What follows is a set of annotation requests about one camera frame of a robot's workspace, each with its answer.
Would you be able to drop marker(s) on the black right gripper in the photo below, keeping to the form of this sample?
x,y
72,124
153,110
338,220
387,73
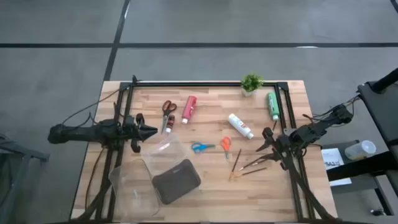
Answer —
x,y
286,143

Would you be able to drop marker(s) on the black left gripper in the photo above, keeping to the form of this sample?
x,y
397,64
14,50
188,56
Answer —
x,y
135,133

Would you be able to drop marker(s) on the paintbrush with copper ferrule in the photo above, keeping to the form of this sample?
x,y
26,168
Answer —
x,y
252,164
235,164
250,172

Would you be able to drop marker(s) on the small brown paint bottle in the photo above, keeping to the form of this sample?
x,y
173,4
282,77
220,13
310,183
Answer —
x,y
170,123

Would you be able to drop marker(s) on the small clear plastic bin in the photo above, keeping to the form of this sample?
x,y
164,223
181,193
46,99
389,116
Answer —
x,y
164,152

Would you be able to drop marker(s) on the dark red scissors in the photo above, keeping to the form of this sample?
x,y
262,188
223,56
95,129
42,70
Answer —
x,y
168,107

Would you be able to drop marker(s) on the white paint bottle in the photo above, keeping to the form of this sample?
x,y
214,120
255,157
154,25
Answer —
x,y
240,125

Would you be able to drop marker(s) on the orange scissors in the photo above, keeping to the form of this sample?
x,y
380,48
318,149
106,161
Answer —
x,y
226,143

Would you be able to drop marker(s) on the green paint bottle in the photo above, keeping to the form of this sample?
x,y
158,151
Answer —
x,y
273,105

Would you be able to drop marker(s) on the red paint bottle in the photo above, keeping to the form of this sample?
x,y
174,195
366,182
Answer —
x,y
189,109

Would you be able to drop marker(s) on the smoked grey plastic bin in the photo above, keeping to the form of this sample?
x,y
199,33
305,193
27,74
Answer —
x,y
176,182

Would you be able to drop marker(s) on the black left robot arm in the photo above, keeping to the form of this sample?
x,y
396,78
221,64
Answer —
x,y
87,132

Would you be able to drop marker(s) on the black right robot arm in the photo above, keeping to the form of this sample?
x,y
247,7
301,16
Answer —
x,y
323,124

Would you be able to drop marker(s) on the thin dark paintbrush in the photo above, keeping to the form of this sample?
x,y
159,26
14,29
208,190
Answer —
x,y
275,125

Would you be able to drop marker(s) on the blue scissors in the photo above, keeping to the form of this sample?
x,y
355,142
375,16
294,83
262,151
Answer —
x,y
199,147

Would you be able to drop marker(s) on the large clear plastic bin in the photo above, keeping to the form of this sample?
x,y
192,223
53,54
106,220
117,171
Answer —
x,y
133,189

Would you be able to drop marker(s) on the white paper sheet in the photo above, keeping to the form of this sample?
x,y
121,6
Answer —
x,y
332,158

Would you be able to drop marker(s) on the green plant in white pot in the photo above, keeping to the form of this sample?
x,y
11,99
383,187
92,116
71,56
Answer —
x,y
251,83

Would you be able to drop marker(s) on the white plastic bottle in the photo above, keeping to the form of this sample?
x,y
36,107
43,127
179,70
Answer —
x,y
360,150

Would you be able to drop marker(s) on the grey side table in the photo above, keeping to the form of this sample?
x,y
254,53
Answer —
x,y
365,188

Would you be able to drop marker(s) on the black metal stand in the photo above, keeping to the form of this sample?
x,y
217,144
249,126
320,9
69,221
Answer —
x,y
379,102

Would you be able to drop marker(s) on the black caster wheel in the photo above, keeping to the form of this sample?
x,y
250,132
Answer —
x,y
377,212

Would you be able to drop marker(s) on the black aluminium table frame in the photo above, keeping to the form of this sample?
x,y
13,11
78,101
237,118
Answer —
x,y
202,84

